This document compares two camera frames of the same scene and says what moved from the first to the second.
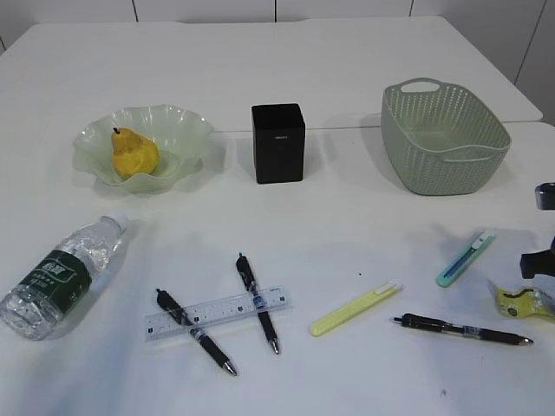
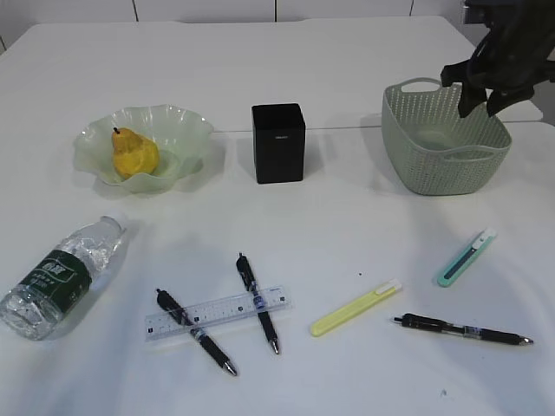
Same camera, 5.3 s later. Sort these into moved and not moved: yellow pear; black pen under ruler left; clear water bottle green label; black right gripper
Moved: black right gripper
Not moved: clear water bottle green label; black pen under ruler left; yellow pear
